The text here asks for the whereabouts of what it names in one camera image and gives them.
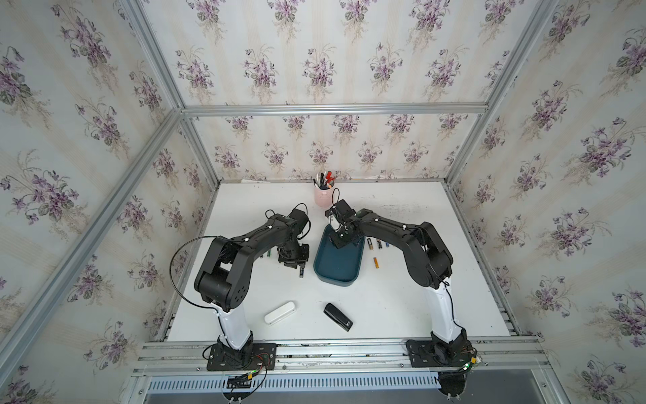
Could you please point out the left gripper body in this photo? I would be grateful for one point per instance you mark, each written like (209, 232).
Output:
(294, 255)

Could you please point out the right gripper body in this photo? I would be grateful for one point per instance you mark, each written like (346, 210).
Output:
(337, 237)

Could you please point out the teal plastic storage box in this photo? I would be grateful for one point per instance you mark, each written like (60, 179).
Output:
(338, 266)

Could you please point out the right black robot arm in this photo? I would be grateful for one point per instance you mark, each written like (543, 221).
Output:
(427, 260)

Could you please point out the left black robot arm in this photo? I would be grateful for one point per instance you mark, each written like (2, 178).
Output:
(224, 278)

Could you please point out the pink pen holder cup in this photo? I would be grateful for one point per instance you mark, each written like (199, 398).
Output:
(323, 196)

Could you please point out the white oblong case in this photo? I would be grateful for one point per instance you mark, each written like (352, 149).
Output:
(280, 313)

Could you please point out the black stapler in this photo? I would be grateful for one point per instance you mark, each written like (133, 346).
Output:
(338, 317)

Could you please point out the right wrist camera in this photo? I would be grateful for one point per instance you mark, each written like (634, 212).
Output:
(340, 212)

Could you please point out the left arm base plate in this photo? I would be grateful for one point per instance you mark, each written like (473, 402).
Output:
(252, 356)

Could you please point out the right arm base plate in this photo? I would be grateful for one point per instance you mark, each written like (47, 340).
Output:
(458, 354)

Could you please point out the aluminium front rail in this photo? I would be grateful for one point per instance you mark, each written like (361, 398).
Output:
(338, 356)

